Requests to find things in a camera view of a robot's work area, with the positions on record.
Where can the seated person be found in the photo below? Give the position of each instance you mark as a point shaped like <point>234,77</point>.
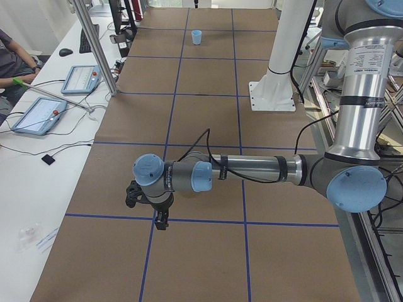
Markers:
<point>16,62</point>

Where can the far blue teach pendant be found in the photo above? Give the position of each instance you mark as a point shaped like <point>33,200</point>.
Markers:
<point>81,79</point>

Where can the black computer keyboard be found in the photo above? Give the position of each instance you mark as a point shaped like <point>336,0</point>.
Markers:
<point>84,46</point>

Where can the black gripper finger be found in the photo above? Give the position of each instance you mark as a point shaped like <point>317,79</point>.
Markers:
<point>161,220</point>

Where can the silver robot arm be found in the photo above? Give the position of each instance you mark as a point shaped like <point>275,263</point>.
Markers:
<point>347,173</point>

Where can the near blue teach pendant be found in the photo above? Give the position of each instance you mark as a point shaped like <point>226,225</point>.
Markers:
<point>40,117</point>

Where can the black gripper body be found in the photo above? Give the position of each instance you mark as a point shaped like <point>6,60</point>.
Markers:
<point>161,206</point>

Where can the clear plastic bag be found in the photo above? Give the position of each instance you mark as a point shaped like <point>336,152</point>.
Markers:
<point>28,236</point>

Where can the black computer monitor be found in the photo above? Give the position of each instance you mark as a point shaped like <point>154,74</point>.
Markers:
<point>123,19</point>

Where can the blue teach pendant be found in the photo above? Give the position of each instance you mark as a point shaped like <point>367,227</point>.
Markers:
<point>81,79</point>
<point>40,117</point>

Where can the small black square pad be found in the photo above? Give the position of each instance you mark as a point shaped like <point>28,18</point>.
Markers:
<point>48,159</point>

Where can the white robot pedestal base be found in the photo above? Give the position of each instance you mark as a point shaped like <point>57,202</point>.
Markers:
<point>274,90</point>

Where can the brown paper table mat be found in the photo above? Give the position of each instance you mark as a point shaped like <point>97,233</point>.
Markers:
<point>186,80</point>

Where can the light blue plastic cup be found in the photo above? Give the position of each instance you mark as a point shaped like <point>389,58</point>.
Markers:
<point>196,36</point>

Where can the black computer mouse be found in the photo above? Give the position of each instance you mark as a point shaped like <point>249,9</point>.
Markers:
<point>63,52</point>

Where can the aluminium frame post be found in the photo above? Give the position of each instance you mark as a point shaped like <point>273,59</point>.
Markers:
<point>92,36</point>

